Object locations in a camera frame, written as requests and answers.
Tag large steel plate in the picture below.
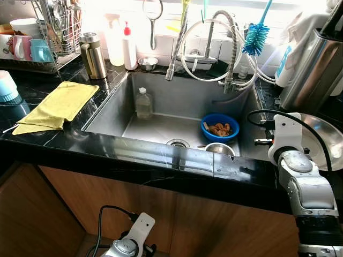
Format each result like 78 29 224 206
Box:
297 112 343 172

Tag blue plastic bowl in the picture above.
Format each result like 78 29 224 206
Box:
200 113 240 143

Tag brown food pieces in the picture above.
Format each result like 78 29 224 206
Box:
207 123 232 136

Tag white bottle blue label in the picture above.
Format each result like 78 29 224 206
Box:
274 43 293 88

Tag steel knife block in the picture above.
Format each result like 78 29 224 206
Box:
279 29 343 113

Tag steel spring neck faucet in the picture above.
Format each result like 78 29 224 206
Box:
209 10 242 94

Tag brown wooden cabinet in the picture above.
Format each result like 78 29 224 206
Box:
0 163 301 257

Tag stainless steel sink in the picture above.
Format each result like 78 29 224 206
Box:
83 71 274 158

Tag blue bottle brush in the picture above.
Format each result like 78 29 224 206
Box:
242 0 274 57

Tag small steel tap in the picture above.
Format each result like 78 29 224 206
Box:
182 21 218 64

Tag steel spray wand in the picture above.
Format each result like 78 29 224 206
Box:
165 0 191 82

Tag clear plastic bottle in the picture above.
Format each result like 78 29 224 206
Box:
135 87 154 119

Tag small steel bowl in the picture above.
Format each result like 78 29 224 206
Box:
138 57 159 71

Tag hanging steel strainer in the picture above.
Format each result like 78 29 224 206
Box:
142 0 163 50

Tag white bottle red cap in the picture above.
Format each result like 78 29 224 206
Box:
122 21 138 70

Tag translucent spray bottle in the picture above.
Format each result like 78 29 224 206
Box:
105 13 126 66

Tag gold steel thermos jug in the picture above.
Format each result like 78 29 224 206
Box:
79 32 108 80

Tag yellow cleaning cloth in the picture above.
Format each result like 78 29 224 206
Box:
12 81 100 135

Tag light blue mug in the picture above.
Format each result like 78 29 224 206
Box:
31 39 54 62

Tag pink mug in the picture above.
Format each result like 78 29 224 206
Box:
13 35 34 61

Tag white and blue cup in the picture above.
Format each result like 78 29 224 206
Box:
0 70 21 102

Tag white mug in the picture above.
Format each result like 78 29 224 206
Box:
0 34 14 59

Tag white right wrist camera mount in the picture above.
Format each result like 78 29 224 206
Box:
267 113 305 164

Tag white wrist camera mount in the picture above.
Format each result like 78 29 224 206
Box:
121 213 156 247
267 113 305 164

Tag white hose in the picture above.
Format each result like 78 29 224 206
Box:
180 19 277 89

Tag black knife handles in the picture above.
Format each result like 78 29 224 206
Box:
319 0 343 38

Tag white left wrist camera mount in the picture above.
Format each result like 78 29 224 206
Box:
121 213 156 247

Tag wire cutlery basket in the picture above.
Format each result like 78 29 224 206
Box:
32 0 84 57

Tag wire dish rack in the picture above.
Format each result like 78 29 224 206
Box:
0 0 84 73

